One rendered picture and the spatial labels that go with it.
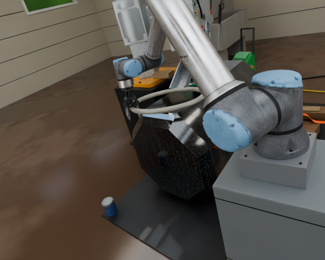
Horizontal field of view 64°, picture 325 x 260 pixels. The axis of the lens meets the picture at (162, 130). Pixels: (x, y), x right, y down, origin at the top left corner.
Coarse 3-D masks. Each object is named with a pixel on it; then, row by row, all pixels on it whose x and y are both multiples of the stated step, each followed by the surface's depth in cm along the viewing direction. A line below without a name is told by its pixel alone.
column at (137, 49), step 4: (116, 0) 243; (136, 44) 260; (140, 44) 260; (144, 44) 259; (132, 48) 263; (136, 48) 263; (140, 48) 262; (144, 48) 261; (132, 52) 265; (136, 52) 264; (140, 52) 264; (136, 56) 267; (156, 68) 279; (144, 72) 274; (148, 72) 273; (152, 72) 272; (140, 76) 277; (144, 76) 276; (148, 76) 275; (152, 76) 275
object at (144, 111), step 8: (176, 88) 182; (184, 88) 179; (192, 88) 173; (144, 96) 178; (152, 96) 181; (200, 96) 148; (184, 104) 141; (192, 104) 143; (136, 112) 150; (144, 112) 145; (152, 112) 142; (160, 112) 141
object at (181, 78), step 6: (180, 60) 207; (180, 66) 204; (180, 72) 202; (186, 72) 199; (174, 78) 190; (180, 78) 195; (186, 78) 184; (174, 84) 190; (180, 84) 189; (186, 84) 180
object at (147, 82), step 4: (160, 68) 298; (164, 68) 294; (168, 68) 290; (172, 68) 285; (176, 68) 281; (136, 80) 277; (140, 80) 273; (144, 80) 270; (148, 80) 266; (152, 80) 263; (156, 80) 259; (160, 80) 263; (136, 84) 268; (140, 84) 263; (144, 84) 260; (148, 84) 256; (152, 84) 256; (156, 84) 259
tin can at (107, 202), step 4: (104, 200) 216; (108, 200) 215; (112, 200) 214; (104, 204) 212; (108, 204) 211; (112, 204) 214; (104, 208) 214; (108, 208) 212; (112, 208) 214; (116, 208) 218; (108, 212) 214; (112, 212) 215; (116, 212) 218
